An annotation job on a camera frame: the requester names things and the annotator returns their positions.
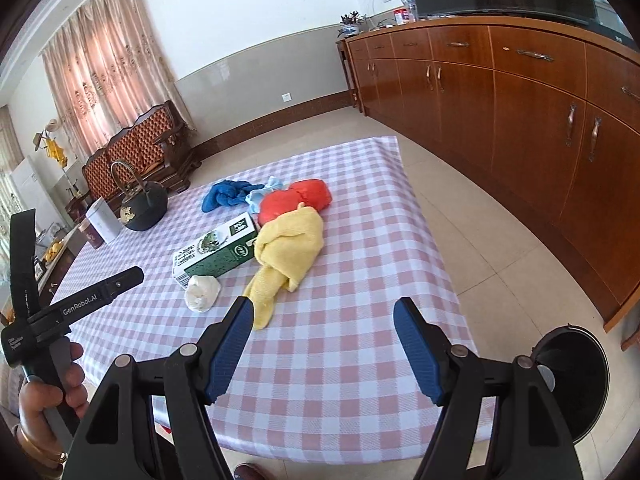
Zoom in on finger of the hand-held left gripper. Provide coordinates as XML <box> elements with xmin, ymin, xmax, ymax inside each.
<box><xmin>10</xmin><ymin>211</ymin><xmax>41</xmax><ymax>320</ymax></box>
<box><xmin>29</xmin><ymin>266</ymin><xmax>146</xmax><ymax>342</ymax></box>

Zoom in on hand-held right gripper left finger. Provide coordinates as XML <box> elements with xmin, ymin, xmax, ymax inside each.
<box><xmin>62</xmin><ymin>296</ymin><xmax>256</xmax><ymax>480</ymax></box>

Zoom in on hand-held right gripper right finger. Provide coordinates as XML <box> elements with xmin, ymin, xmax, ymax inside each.
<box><xmin>393</xmin><ymin>296</ymin><xmax>586</xmax><ymax>480</ymax></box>

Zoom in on white paper ball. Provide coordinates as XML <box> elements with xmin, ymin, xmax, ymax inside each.
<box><xmin>184</xmin><ymin>275</ymin><xmax>221</xmax><ymax>313</ymax></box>

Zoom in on green and white carton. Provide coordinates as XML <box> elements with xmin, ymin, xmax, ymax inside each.
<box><xmin>172</xmin><ymin>211</ymin><xmax>260</xmax><ymax>289</ymax></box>

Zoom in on yellow cloth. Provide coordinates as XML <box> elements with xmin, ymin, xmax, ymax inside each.
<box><xmin>243</xmin><ymin>203</ymin><xmax>325</xmax><ymax>331</ymax></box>

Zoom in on blue cloth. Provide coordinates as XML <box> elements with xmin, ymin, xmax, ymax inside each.
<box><xmin>201</xmin><ymin>178</ymin><xmax>266</xmax><ymax>212</ymax></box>

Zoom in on black trash bin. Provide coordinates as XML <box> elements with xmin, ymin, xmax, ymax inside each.
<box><xmin>530</xmin><ymin>326</ymin><xmax>611</xmax><ymax>446</ymax></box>

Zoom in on light blue face mask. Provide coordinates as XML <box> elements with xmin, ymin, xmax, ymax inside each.
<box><xmin>245</xmin><ymin>176</ymin><xmax>286</xmax><ymax>213</ymax></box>

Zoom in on red plastic bag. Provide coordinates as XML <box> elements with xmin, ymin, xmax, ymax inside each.
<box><xmin>257</xmin><ymin>179</ymin><xmax>332</xmax><ymax>226</ymax></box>

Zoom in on person's left hand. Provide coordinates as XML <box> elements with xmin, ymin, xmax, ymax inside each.
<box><xmin>17</xmin><ymin>342</ymin><xmax>92</xmax><ymax>468</ymax></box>

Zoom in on low wooden cabinet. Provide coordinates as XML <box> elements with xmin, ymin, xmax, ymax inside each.
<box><xmin>35</xmin><ymin>232</ymin><xmax>88</xmax><ymax>306</ymax></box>

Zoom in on dark red tin canister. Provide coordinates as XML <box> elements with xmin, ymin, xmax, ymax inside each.
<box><xmin>77</xmin><ymin>224</ymin><xmax>104</xmax><ymax>251</ymax></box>

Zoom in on white refrigerator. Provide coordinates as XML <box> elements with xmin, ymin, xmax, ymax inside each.
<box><xmin>10</xmin><ymin>156</ymin><xmax>57</xmax><ymax>241</ymax></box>

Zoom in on white tin canister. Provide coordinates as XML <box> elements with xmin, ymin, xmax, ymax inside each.
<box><xmin>85</xmin><ymin>198</ymin><xmax>122</xmax><ymax>243</ymax></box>

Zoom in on pink checked tablecloth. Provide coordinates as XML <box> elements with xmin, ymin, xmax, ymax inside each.
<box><xmin>47</xmin><ymin>135</ymin><xmax>496</xmax><ymax>456</ymax></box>

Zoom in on black cast iron teapot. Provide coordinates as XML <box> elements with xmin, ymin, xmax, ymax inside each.
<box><xmin>111</xmin><ymin>161</ymin><xmax>169</xmax><ymax>232</ymax></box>

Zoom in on yellow decorative plant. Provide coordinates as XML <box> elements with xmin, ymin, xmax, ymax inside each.
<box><xmin>32</xmin><ymin>119</ymin><xmax>71</xmax><ymax>168</ymax></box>

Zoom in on person's maroon shoe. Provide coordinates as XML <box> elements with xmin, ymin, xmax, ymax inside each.
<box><xmin>234</xmin><ymin>462</ymin><xmax>271</xmax><ymax>480</ymax></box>

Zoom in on wooden bench with orange cushions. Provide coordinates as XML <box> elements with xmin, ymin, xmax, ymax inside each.
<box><xmin>81</xmin><ymin>100</ymin><xmax>202</xmax><ymax>201</ymax></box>

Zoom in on pink embroidered curtain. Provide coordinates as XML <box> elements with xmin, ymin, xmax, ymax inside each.
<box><xmin>41</xmin><ymin>0</ymin><xmax>176</xmax><ymax>161</ymax></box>

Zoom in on long brown wooden cabinet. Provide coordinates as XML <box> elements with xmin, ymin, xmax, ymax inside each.
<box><xmin>337</xmin><ymin>15</ymin><xmax>640</xmax><ymax>333</ymax></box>

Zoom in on potted plant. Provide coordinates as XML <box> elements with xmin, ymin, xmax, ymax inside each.
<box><xmin>340</xmin><ymin>11</ymin><xmax>368</xmax><ymax>38</ymax></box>

